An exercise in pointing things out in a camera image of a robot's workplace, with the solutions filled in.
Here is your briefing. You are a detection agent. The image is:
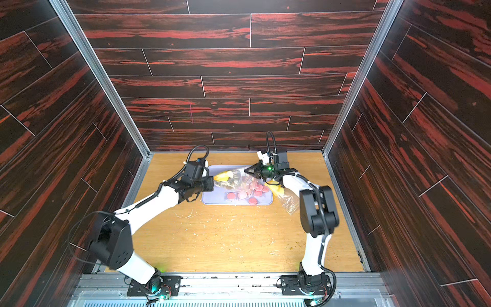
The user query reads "ziploc bag with yellow cookies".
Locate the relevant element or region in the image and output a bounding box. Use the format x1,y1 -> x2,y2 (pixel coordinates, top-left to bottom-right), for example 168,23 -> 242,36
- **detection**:
214,167 -> 261,193

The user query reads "ziploc bag with pink cookies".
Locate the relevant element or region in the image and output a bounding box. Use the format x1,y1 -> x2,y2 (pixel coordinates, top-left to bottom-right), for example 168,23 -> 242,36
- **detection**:
265,180 -> 300,215

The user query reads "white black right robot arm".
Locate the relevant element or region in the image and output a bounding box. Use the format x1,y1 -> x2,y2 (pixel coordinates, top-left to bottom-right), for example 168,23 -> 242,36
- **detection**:
245,150 -> 340,277

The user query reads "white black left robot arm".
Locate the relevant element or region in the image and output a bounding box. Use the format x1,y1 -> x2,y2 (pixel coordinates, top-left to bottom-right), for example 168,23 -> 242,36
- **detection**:
88,157 -> 214,293

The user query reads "pink wrapped cookie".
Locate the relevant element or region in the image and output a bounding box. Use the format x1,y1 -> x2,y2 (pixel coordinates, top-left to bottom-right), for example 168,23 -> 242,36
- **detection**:
237,191 -> 249,200
226,192 -> 237,202
248,197 -> 258,205

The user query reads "lavender plastic tray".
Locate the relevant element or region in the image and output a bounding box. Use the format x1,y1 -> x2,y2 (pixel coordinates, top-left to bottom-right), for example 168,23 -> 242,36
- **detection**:
202,165 -> 273,206

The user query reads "aluminium corner profile right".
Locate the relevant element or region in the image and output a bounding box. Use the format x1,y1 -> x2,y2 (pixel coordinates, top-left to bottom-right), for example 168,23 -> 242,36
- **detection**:
323,0 -> 404,162

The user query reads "aluminium corner profile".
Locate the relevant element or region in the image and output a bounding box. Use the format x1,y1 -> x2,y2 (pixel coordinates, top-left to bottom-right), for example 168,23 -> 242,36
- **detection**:
323,0 -> 404,162
49,0 -> 150,159

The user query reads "aluminium corner profile left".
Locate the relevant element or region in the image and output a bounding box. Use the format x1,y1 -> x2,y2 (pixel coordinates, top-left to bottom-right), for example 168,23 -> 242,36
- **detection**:
49,0 -> 150,159

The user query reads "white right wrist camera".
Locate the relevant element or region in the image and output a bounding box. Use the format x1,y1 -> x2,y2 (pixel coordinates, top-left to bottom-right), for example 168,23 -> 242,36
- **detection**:
257,150 -> 271,165

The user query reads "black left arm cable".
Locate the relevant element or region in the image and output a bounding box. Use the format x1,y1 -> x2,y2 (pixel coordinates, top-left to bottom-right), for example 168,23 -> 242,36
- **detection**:
66,145 -> 210,266

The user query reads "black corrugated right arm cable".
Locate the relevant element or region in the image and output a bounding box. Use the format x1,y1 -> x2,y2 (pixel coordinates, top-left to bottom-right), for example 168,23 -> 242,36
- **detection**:
265,131 -> 338,307

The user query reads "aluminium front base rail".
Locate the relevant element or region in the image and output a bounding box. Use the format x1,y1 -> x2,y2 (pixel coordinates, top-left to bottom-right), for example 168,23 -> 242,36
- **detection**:
68,272 -> 395,306

